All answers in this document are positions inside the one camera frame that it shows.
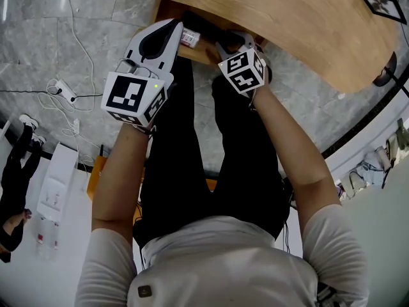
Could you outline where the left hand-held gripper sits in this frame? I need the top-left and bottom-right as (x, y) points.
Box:
(100, 18), (184, 128)

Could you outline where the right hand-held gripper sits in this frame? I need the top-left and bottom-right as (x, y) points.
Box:
(215, 30), (272, 95)

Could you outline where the small white bottle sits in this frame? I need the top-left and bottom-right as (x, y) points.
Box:
(180, 27), (201, 48)

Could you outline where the person's left forearm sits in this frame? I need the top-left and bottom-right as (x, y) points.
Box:
(91, 123), (153, 233)

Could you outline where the person's right forearm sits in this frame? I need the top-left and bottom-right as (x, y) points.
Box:
(252, 86), (343, 230)

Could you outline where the wooden coffee table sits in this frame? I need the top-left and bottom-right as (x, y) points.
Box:
(137, 0), (400, 94)

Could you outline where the black standing fan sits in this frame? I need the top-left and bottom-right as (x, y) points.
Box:
(372, 51), (409, 97)

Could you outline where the white cardboard box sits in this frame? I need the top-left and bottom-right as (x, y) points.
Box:
(36, 142), (79, 222)

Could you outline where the beige tote bag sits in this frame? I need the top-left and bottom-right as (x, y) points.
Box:
(340, 171), (367, 198)

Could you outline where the pale blue bag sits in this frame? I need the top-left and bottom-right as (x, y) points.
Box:
(356, 152), (392, 185)

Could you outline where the person's white shirt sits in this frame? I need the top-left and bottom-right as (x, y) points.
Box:
(73, 203), (371, 307)

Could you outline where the black white shoulder strap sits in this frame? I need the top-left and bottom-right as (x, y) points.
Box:
(316, 281), (338, 307)

